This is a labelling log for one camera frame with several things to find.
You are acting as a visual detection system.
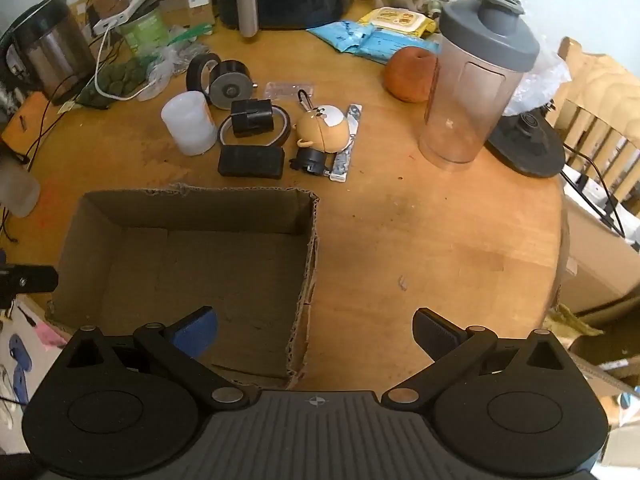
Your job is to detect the tan and white toy keychain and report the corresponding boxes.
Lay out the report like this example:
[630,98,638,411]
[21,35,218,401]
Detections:
[292,89,350,152]

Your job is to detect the black plastic block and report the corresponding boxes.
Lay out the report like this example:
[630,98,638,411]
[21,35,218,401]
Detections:
[231,99,272,137]

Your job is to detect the black rectangular case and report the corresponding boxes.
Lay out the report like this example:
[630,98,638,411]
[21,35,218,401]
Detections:
[217,145,286,179]

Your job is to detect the orange brown fruit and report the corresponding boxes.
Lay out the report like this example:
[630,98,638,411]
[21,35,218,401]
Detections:
[383,46,438,103]

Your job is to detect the white plastic cup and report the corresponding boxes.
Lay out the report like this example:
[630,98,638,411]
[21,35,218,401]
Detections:
[161,92,217,157]

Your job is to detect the clear shaker bottle grey lid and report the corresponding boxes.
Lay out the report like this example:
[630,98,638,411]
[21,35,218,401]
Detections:
[419,0,541,172]

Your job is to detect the steel electric kettle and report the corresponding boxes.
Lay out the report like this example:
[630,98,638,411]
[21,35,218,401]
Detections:
[0,0,98,106]

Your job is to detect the blue slipper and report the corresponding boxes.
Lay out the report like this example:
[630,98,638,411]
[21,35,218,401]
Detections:
[7,332,32,406]

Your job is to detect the yellow wet wipes pack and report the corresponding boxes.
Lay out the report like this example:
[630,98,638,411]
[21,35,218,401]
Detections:
[359,6,438,38]

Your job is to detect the blue plastic packet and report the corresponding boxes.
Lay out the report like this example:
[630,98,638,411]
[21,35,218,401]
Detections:
[307,20,381,54]
[357,30,441,65]

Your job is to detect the clear plastic case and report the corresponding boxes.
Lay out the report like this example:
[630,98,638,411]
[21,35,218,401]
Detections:
[263,81,315,98]

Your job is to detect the wooden chair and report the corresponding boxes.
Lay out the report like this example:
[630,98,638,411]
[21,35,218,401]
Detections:
[547,37,640,196]

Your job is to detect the white power bank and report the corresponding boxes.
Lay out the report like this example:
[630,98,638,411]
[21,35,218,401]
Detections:
[92,0,151,36]

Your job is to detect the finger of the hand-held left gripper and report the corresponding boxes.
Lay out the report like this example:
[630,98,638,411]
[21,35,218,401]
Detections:
[0,264,59,297]

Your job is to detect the pink cloth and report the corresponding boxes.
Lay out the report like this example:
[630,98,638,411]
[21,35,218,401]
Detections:
[30,322,67,352]

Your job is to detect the silver strip packet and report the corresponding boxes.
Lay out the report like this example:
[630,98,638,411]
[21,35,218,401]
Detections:
[327,103,363,182]

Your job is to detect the black round appliance base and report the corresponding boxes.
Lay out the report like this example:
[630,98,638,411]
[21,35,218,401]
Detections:
[487,112,568,178]

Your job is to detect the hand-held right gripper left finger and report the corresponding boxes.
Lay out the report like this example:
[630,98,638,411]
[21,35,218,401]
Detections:
[52,306,261,408]

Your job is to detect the black power cable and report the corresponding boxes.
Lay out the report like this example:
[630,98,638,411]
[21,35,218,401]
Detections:
[560,142,630,238]

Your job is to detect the black cylinder wheel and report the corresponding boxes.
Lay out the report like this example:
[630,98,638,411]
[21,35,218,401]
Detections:
[208,60,257,110]

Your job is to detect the cardboard box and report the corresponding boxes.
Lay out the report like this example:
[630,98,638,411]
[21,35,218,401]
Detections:
[45,183,321,391]

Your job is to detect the plain brown cardboard carton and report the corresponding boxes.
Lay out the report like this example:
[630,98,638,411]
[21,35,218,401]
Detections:
[560,195,640,313]

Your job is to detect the green net bag of discs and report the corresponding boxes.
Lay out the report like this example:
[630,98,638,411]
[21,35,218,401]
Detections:
[75,55,151,110]

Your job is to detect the thin black cables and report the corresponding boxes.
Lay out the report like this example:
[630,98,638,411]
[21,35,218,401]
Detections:
[15,95,66,166]

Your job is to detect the black tape roll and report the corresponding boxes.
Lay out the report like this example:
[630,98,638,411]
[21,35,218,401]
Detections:
[186,53,222,96]

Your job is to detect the white charging cable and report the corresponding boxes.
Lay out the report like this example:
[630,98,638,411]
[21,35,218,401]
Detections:
[95,25,151,101]

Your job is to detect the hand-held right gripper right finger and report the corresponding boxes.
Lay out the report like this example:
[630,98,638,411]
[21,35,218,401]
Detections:
[381,307,588,408]

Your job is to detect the clear plastic bag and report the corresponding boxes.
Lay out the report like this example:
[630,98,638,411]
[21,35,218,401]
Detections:
[505,50,571,116]
[137,42,208,101]

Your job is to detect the frosted plastic bottle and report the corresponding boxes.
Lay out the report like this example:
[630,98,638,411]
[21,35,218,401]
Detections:
[0,152,41,218]

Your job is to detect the green plastic bag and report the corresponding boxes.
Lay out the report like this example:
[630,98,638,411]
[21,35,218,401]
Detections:
[167,24,213,43]

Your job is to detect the small black round adapter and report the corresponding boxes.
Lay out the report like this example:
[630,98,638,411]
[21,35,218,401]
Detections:
[290,147,328,177]

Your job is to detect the green labelled canister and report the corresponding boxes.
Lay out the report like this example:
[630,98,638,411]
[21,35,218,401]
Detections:
[117,0,168,58]

